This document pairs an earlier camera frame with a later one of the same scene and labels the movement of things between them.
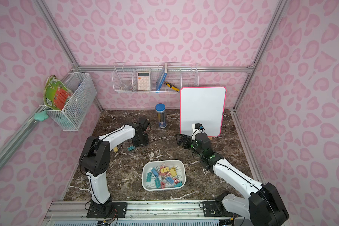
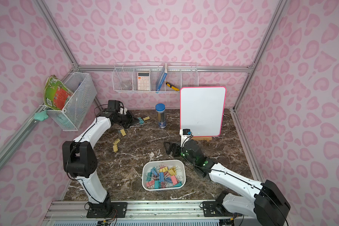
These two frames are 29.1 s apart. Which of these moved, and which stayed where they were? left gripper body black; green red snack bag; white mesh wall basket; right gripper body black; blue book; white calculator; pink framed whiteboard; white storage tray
Moved: right gripper body black; left gripper body black
Stayed: pink framed whiteboard; white mesh wall basket; white calculator; blue book; white storage tray; green red snack bag
